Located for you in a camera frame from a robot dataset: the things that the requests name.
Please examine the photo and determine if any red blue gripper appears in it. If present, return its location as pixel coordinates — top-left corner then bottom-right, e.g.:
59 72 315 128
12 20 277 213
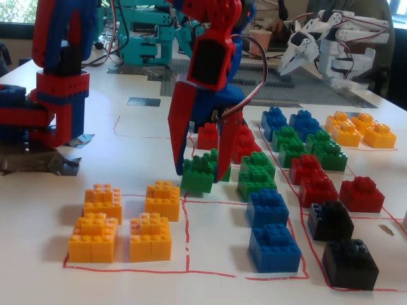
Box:
167 32 246 185

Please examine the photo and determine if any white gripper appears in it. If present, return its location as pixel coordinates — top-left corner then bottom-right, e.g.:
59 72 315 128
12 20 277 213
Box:
279 18 321 77

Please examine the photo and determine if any green lego block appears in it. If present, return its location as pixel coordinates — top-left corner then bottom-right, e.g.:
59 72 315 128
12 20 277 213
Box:
240 151 277 182
190 148 232 183
313 142 349 172
305 130 338 150
180 160 214 194
272 126 303 153
278 141 314 168
237 171 278 203

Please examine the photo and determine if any red lego block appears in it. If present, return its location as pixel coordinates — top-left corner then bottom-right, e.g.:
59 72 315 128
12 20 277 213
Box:
288 154 325 186
338 176 385 214
237 123 257 140
197 122 220 150
298 173 339 208
231 135 263 165

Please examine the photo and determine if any blue lego block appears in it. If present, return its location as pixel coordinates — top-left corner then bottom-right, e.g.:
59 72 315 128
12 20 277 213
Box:
248 223 302 273
246 189 290 229
260 107 289 142
288 109 322 137

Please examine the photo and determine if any grey tape marker square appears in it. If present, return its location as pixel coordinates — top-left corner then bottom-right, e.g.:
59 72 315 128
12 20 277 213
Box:
127 97 162 108

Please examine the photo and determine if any yellow lego block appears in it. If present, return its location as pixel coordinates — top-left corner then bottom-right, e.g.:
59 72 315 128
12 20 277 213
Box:
349 111 378 130
363 123 398 149
129 212 172 264
68 213 119 264
324 111 350 133
144 180 181 222
83 183 123 225
330 120 362 147

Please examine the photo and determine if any black lego block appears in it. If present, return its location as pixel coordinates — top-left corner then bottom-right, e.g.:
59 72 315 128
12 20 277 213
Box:
321 238 380 290
307 200 355 242

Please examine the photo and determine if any long dark grey brick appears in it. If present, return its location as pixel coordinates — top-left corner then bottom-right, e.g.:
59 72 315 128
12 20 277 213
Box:
233 79 296 88

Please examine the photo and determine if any black chair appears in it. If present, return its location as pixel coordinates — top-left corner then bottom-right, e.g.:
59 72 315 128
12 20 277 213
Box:
380 27 407 112
0 41 13 77

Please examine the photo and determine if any red white black servo cable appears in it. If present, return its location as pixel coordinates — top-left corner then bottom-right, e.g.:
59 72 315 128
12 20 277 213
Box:
212 34 270 123
83 0 116 68

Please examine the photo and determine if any grey duct tape strip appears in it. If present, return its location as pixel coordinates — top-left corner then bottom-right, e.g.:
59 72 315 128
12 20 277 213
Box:
238 100 301 109

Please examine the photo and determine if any silver duct tape patch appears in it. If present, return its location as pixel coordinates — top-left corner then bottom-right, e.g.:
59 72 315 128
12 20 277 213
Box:
106 62 179 82
330 84 379 109

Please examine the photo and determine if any crumpled silver duct tape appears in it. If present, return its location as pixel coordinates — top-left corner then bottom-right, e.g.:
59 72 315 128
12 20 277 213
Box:
0 132 96 177

